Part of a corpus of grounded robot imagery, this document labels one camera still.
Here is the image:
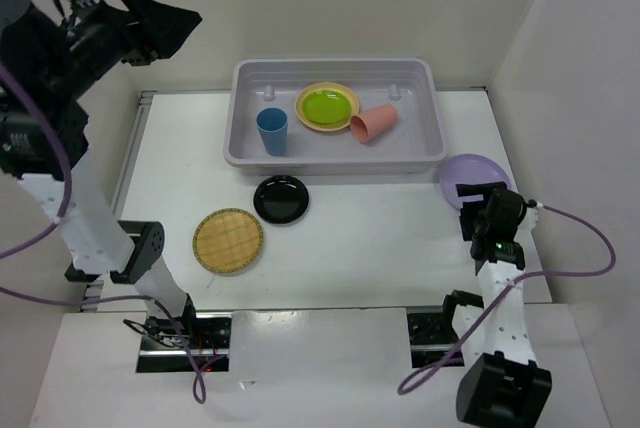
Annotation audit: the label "black glossy plate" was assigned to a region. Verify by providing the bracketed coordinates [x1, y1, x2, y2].
[253, 175, 310, 225]

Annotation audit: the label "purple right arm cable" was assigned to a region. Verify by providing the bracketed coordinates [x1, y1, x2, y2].
[397, 202, 617, 398]

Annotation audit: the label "purple plastic plate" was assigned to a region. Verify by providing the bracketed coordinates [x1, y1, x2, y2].
[438, 154, 513, 210]

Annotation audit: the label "grey plastic bin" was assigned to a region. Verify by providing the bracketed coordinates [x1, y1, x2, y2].
[223, 58, 448, 175]

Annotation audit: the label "green plastic plate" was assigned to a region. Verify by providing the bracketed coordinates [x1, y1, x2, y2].
[302, 89, 351, 125]

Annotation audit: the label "woven bamboo plate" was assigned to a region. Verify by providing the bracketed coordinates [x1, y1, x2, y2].
[192, 208, 264, 275]

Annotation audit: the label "blue plastic cup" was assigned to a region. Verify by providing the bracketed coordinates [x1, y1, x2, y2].
[256, 107, 288, 156]

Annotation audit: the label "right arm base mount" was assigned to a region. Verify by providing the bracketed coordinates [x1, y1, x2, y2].
[406, 308, 458, 368]

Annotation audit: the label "pink plastic cup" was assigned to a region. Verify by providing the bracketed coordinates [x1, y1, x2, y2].
[350, 104, 398, 144]

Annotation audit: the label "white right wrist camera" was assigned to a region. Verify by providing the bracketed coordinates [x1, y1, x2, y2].
[520, 199, 543, 231]

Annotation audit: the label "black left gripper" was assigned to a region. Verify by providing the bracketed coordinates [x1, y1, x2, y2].
[41, 0, 203, 100]

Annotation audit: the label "orange plastic plate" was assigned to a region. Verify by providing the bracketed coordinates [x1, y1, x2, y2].
[295, 82, 360, 133]

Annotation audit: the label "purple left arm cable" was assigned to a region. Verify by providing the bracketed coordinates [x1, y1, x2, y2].
[0, 60, 231, 407]

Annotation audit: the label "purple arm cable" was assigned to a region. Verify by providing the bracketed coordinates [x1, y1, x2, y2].
[397, 202, 617, 398]
[0, 60, 231, 407]

